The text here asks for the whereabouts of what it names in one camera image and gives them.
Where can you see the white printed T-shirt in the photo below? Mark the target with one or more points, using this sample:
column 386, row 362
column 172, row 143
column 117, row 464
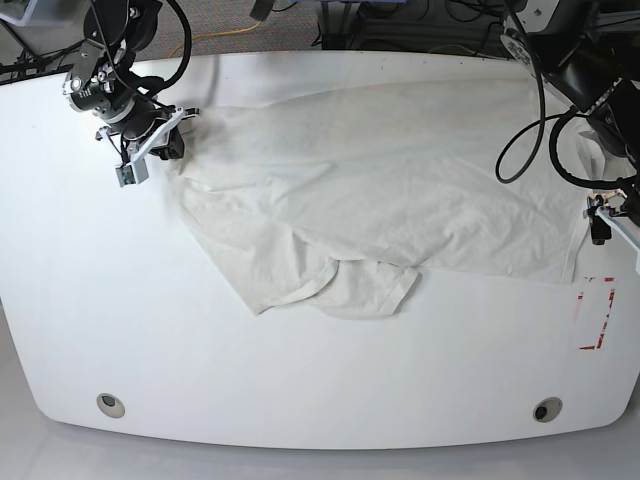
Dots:
column 270, row 264

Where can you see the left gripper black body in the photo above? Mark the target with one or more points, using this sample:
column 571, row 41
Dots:
column 631, row 205

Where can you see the left table cable grommet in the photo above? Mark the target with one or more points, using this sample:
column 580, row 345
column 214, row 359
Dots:
column 110, row 406

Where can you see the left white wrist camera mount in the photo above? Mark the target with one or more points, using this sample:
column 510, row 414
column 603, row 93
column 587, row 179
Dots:
column 615, row 220

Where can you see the red tape rectangle marking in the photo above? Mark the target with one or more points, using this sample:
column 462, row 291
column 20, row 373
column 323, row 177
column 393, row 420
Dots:
column 593, row 311

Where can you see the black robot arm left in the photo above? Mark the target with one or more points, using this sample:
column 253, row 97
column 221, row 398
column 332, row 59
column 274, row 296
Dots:
column 585, row 60

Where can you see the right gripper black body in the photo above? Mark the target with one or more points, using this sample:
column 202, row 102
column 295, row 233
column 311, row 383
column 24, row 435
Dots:
column 142, row 125

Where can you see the table cable grommet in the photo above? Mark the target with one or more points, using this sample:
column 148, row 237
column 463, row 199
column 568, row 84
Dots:
column 110, row 406
column 547, row 410

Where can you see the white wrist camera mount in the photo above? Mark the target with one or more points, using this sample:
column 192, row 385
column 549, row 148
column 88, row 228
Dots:
column 615, row 220
column 132, row 169

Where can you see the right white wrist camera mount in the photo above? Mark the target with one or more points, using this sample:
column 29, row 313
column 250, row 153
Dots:
column 132, row 169

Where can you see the right table cable grommet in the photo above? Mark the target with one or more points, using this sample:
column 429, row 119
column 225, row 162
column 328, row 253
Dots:
column 547, row 410

